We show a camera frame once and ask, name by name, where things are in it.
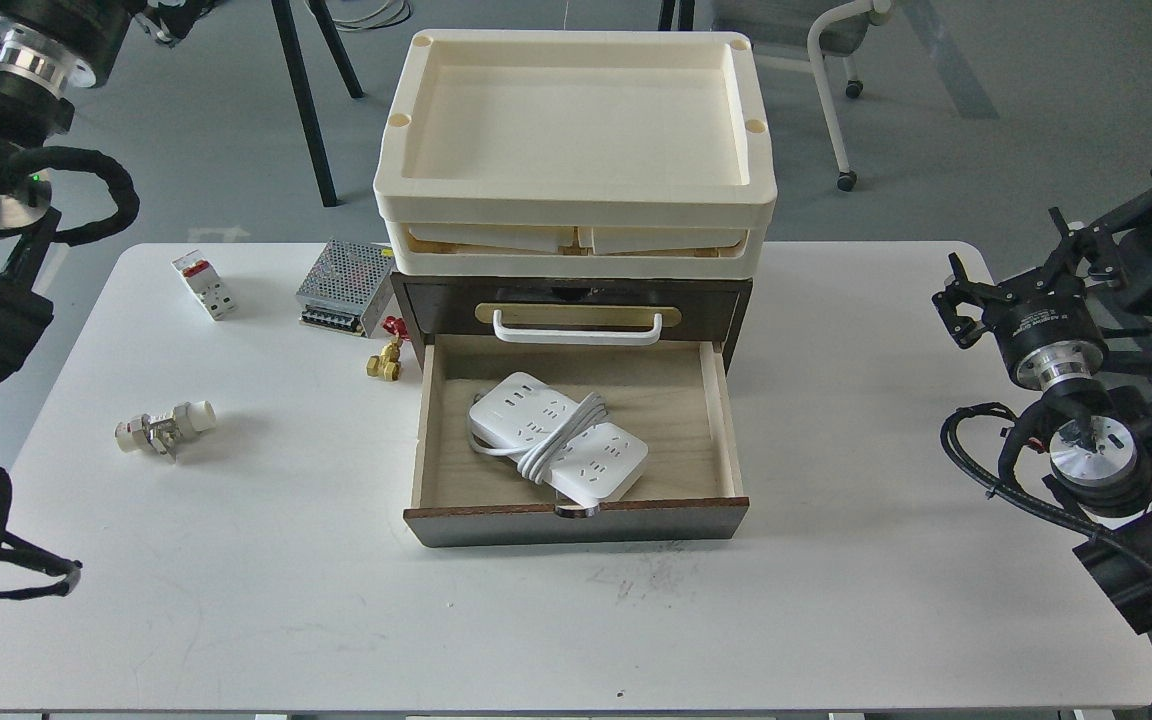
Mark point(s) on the metal mesh power supply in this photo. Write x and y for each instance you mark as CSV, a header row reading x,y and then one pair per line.
x,y
348,289

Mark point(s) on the cream plastic stacked tray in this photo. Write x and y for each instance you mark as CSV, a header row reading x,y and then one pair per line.
x,y
577,154

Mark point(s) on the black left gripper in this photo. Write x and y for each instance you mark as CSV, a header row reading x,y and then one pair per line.
x,y
58,44

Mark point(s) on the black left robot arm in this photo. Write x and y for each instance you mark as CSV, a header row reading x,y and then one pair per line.
x,y
29,115

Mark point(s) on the white power strip with cable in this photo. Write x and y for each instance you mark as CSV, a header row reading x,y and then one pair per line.
x,y
571,446

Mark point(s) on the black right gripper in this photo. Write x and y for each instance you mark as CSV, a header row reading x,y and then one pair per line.
x,y
1044,331

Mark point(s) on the white drawer handle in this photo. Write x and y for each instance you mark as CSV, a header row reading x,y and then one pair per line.
x,y
526,336

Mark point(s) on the white plastic pipe fitting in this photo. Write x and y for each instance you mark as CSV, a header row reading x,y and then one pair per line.
x,y
162,433

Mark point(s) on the open wooden drawer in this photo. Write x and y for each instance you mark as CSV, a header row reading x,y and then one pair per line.
x,y
673,395

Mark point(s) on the white office chair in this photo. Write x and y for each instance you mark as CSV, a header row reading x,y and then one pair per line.
x,y
800,35

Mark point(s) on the white red circuit breaker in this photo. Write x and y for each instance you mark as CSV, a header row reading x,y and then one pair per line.
x,y
206,284

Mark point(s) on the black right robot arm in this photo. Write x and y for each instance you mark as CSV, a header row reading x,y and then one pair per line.
x,y
1080,457

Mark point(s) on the brass valve red handle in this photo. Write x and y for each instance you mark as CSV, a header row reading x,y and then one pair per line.
x,y
386,365

